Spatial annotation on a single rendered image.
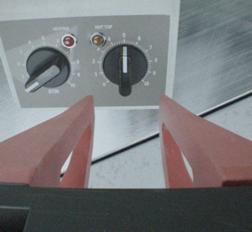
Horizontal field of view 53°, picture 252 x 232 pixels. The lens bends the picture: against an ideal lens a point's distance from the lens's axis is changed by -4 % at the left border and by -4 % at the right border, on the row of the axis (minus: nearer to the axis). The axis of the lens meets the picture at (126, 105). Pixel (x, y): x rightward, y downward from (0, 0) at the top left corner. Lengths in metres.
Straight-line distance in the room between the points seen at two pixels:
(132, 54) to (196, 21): 0.09
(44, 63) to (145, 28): 0.07
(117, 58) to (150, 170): 0.12
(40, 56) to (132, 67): 0.07
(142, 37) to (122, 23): 0.02
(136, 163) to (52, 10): 0.15
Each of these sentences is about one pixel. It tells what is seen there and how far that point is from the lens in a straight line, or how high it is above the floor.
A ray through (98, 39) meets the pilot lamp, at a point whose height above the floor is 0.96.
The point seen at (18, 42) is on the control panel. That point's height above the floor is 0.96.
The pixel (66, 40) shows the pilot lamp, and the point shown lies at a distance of 0.18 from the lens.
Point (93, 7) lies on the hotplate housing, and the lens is 0.18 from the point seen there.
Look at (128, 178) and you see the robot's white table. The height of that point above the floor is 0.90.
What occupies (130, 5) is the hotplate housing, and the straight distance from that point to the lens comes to 0.18.
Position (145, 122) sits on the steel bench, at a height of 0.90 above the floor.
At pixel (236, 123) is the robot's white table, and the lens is 0.26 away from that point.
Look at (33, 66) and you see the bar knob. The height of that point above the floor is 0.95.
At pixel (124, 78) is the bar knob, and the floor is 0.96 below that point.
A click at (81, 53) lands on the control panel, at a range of 0.19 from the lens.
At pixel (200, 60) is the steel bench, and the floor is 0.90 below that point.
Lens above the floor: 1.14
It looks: 85 degrees down
